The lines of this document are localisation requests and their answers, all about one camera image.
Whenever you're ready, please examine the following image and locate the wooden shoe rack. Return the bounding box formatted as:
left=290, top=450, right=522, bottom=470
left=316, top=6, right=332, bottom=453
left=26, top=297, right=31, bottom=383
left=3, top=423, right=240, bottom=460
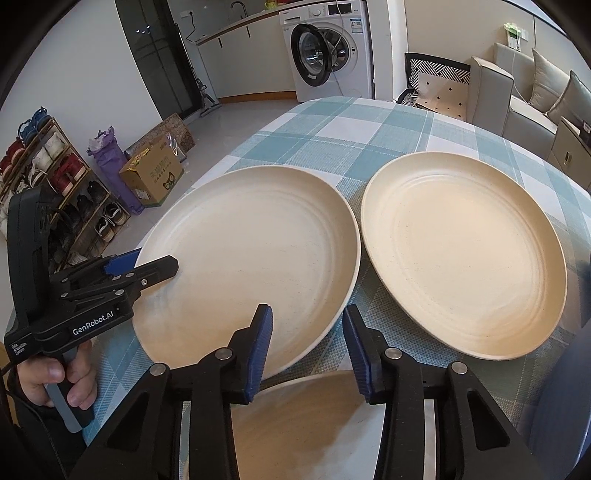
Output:
left=0, top=106, right=132, bottom=278

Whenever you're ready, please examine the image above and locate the dark glass door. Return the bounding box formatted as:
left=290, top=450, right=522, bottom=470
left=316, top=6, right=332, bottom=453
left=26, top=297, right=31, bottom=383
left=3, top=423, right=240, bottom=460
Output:
left=115, top=0, right=195, bottom=118

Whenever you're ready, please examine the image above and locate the beige nightstand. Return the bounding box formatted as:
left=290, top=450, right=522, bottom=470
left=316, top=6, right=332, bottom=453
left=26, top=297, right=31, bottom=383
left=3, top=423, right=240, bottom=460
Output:
left=546, top=116, right=591, bottom=190

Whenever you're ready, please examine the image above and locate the yellow print cardboard box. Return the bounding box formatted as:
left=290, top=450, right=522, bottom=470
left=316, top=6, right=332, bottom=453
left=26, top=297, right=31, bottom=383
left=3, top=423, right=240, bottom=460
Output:
left=119, top=134, right=186, bottom=208

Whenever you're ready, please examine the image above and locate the white charging cable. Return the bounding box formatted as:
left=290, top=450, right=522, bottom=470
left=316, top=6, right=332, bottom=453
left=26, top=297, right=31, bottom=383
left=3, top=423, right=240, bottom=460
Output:
left=510, top=46, right=532, bottom=101

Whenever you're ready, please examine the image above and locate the brown patterned box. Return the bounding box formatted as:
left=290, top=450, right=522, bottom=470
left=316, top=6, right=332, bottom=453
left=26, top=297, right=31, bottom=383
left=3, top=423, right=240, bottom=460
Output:
left=124, top=113, right=198, bottom=163

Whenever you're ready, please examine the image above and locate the person's left forearm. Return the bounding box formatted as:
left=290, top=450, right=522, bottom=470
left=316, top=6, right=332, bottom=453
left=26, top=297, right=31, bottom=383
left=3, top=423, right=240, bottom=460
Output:
left=0, top=401, right=90, bottom=480

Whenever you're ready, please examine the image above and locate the white washing machine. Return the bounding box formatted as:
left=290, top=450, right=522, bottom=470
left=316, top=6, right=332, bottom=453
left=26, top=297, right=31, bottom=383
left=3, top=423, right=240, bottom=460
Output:
left=278, top=0, right=376, bottom=103

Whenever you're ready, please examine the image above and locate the cream round plate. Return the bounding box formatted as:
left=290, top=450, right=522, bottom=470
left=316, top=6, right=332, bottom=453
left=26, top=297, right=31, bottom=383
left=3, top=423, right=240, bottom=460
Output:
left=178, top=369, right=389, bottom=480
left=132, top=166, right=362, bottom=372
left=360, top=159, right=568, bottom=361

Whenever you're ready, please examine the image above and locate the person's left hand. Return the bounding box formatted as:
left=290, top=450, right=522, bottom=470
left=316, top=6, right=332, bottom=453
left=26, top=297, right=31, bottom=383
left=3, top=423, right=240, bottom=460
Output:
left=16, top=338, right=99, bottom=410

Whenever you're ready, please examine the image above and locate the beige sofa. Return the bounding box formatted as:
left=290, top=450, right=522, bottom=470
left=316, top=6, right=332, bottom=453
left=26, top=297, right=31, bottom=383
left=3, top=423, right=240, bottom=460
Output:
left=470, top=41, right=591, bottom=160

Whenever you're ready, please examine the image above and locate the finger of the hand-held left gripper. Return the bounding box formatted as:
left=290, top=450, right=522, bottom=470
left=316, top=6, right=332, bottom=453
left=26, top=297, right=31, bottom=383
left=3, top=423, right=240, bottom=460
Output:
left=48, top=255, right=180, bottom=311
left=50, top=248, right=142, bottom=287

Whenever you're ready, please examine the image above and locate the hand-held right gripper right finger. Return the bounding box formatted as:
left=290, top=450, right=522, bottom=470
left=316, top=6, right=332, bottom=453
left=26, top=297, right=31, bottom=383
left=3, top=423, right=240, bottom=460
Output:
left=343, top=305, right=548, bottom=480

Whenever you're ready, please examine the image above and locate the teal white plaid tablecloth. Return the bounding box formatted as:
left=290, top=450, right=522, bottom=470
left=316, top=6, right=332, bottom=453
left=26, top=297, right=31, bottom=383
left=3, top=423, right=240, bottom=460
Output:
left=81, top=97, right=591, bottom=480

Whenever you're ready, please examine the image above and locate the white kitchen counter cabinet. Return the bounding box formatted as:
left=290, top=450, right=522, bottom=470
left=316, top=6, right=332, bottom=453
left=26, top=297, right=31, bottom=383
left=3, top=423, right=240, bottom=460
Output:
left=196, top=7, right=298, bottom=103

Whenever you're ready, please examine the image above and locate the shoe rack with shoes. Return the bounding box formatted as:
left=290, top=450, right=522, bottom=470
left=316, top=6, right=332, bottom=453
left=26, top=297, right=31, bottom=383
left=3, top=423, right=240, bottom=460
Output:
left=0, top=108, right=127, bottom=273

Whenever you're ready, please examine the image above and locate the black white patterned rug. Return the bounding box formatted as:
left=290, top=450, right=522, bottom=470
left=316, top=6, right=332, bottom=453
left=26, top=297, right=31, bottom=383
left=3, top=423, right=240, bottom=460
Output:
left=404, top=52, right=472, bottom=124

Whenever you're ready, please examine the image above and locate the purple bag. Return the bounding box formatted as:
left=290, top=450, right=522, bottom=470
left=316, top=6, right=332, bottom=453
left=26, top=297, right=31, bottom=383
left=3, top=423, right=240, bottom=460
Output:
left=87, top=124, right=145, bottom=217

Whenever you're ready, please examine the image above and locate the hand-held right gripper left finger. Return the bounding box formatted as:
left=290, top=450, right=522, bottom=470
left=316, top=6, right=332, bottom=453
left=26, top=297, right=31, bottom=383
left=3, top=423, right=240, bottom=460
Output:
left=68, top=304, right=274, bottom=480

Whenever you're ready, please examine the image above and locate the grey sofa cushion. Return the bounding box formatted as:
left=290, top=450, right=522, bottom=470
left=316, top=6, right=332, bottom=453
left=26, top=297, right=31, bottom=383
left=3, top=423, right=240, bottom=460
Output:
left=545, top=70, right=591, bottom=126
left=527, top=47, right=572, bottom=114

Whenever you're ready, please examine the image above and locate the floor mop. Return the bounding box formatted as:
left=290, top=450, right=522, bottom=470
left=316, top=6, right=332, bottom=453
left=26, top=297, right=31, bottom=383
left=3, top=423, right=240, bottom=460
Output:
left=195, top=78, right=221, bottom=116

